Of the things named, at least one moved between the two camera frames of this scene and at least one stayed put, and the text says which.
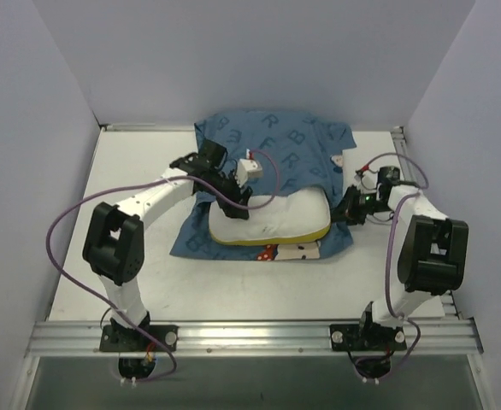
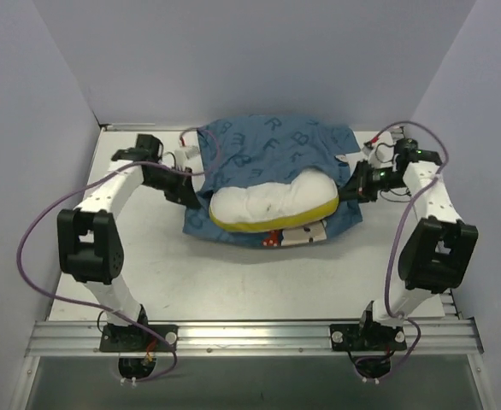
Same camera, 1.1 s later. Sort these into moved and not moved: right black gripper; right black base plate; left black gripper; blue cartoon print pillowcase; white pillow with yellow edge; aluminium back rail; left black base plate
Moved: left black gripper; right black gripper; white pillow with yellow edge; blue cartoon print pillowcase
Not moved: right black base plate; aluminium back rail; left black base plate
